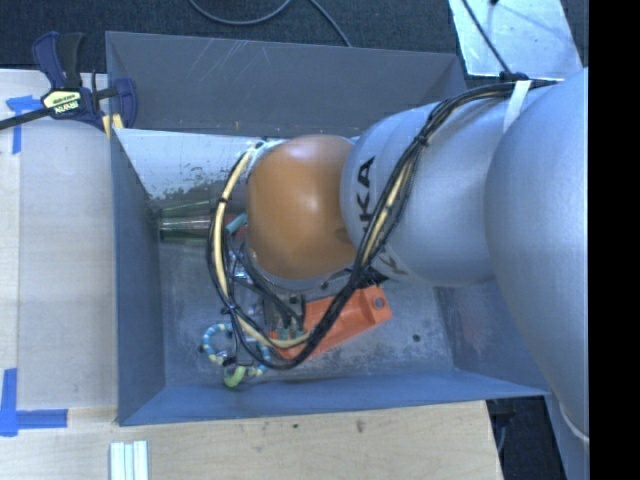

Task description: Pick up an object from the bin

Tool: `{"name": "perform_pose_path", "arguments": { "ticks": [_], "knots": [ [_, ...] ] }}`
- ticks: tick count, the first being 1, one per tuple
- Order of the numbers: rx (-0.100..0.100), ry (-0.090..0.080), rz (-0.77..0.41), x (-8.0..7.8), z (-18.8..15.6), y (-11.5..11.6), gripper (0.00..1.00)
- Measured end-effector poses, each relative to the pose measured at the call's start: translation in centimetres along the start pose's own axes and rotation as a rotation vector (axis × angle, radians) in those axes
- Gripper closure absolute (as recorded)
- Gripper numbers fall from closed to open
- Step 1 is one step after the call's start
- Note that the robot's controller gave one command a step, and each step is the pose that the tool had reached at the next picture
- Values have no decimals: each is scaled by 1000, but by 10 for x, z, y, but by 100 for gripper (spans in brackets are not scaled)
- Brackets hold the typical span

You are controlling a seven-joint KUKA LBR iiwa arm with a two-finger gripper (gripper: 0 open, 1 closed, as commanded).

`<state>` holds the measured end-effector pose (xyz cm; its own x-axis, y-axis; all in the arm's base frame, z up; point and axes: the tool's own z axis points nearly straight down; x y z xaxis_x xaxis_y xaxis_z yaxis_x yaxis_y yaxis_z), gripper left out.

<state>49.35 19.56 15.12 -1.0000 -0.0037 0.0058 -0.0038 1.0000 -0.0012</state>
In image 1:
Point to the dark green flat block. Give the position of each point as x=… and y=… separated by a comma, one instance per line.
x=182, y=225

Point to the pale wood flat board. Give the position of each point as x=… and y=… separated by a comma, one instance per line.
x=65, y=268

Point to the grey metal bin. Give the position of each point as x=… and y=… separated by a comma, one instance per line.
x=200, y=93

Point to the orange flat block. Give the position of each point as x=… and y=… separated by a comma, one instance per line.
x=362, y=313

